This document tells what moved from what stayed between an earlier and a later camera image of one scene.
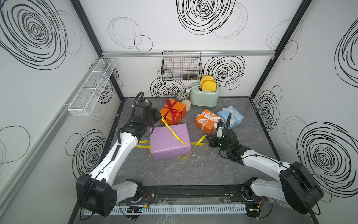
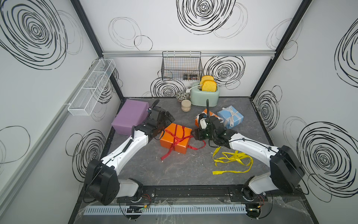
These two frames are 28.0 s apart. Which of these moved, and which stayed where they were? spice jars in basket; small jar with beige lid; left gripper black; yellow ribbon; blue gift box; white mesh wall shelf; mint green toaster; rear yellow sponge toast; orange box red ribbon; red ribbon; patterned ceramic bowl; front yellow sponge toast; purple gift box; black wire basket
Moved: purple gift box; red ribbon; orange box red ribbon; left gripper black; yellow ribbon
Stayed: spice jars in basket; small jar with beige lid; black wire basket; patterned ceramic bowl; rear yellow sponge toast; white mesh wall shelf; mint green toaster; blue gift box; front yellow sponge toast
